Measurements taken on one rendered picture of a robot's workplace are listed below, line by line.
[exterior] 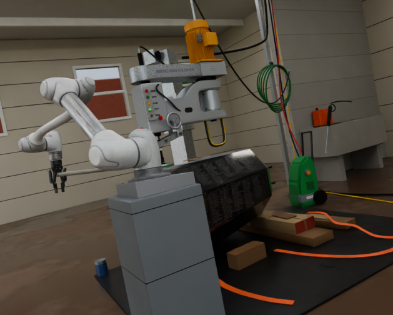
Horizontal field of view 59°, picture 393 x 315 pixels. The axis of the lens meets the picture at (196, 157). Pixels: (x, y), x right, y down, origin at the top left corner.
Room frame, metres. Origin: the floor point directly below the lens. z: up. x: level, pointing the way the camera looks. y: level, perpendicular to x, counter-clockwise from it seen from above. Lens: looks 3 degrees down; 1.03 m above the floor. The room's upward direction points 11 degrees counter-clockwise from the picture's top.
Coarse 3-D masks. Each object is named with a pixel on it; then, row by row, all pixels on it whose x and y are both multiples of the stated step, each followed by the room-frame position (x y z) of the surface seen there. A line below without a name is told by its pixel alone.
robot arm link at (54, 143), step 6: (48, 132) 2.46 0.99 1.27; (54, 132) 2.47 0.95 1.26; (48, 138) 2.43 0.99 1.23; (54, 138) 2.46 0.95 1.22; (60, 138) 2.49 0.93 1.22; (48, 144) 2.42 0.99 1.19; (54, 144) 2.45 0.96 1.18; (60, 144) 2.48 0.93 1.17; (48, 150) 2.44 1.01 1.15; (54, 150) 2.46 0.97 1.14; (60, 150) 2.49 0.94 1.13
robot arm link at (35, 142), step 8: (64, 112) 2.29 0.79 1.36; (56, 120) 2.29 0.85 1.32; (64, 120) 2.29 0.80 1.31; (40, 128) 2.29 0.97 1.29; (48, 128) 2.29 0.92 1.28; (32, 136) 2.32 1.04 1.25; (40, 136) 2.31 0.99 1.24; (24, 144) 2.30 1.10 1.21; (32, 144) 2.32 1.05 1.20; (40, 144) 2.34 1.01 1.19; (32, 152) 2.38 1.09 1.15
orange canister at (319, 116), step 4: (316, 108) 5.64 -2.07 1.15; (312, 112) 5.68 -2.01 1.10; (316, 112) 5.62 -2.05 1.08; (320, 112) 5.58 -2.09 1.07; (324, 112) 5.63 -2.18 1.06; (312, 116) 5.70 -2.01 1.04; (316, 116) 5.63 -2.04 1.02; (320, 116) 5.58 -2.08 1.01; (324, 116) 5.62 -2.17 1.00; (316, 120) 5.64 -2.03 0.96; (320, 120) 5.58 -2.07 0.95; (324, 120) 5.61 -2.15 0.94; (332, 120) 5.72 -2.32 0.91; (316, 124) 5.65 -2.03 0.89; (320, 124) 5.59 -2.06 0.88; (324, 124) 5.61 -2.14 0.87; (332, 124) 5.65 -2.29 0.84
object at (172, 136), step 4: (172, 132) 3.18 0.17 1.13; (176, 132) 3.08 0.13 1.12; (180, 132) 3.06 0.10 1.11; (164, 136) 3.13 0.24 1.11; (168, 136) 3.03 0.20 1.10; (172, 136) 3.05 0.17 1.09; (176, 136) 3.07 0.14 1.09; (164, 140) 3.00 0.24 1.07; (168, 140) 3.02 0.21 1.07; (172, 140) 3.05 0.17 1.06; (160, 144) 2.97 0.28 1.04; (164, 144) 3.00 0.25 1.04
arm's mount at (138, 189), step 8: (168, 176) 1.77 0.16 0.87; (176, 176) 1.79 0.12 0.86; (184, 176) 1.81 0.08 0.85; (192, 176) 1.84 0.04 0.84; (120, 184) 1.89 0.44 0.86; (128, 184) 1.77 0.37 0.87; (136, 184) 1.68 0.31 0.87; (144, 184) 1.70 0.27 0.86; (152, 184) 1.72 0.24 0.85; (160, 184) 1.74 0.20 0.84; (168, 184) 1.76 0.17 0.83; (176, 184) 1.79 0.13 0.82; (184, 184) 1.81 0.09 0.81; (120, 192) 1.92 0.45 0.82; (128, 192) 1.79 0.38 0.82; (136, 192) 1.68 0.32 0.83; (144, 192) 1.70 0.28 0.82; (152, 192) 1.72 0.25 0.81; (160, 192) 1.74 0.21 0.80
